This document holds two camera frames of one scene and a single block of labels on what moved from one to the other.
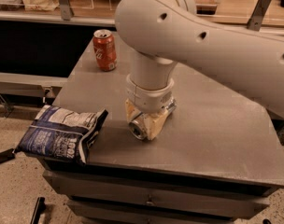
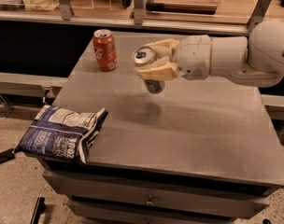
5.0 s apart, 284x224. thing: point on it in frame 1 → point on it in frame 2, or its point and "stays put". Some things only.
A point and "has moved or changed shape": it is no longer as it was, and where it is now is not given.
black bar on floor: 40,207 stays put
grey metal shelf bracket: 258,16 stays put
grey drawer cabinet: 99,194 stays put
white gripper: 149,99 → 193,56
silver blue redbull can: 138,127 has moved or changed shape
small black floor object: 3,157 stays put
